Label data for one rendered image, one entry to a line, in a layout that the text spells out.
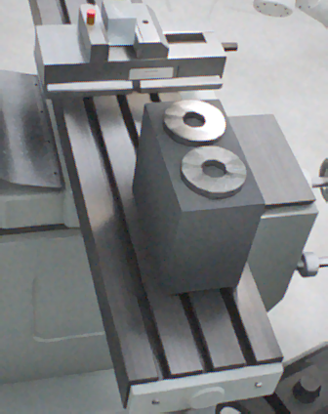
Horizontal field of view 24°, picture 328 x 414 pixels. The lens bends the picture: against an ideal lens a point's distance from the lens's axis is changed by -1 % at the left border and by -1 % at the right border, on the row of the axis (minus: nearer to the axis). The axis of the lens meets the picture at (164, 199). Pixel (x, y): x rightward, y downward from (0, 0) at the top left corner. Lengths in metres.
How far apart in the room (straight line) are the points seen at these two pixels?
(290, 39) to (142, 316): 2.43
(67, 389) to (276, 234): 0.63
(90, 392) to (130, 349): 0.82
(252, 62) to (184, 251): 2.21
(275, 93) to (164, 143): 2.03
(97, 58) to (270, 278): 0.68
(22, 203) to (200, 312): 0.44
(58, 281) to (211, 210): 0.66
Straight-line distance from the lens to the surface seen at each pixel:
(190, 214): 1.03
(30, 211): 1.45
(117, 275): 1.18
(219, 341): 1.14
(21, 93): 1.56
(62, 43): 1.47
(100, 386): 1.93
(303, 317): 2.40
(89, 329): 1.80
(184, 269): 1.13
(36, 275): 1.59
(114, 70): 1.46
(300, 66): 3.30
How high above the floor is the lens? 1.87
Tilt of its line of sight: 46 degrees down
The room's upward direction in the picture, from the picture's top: 11 degrees clockwise
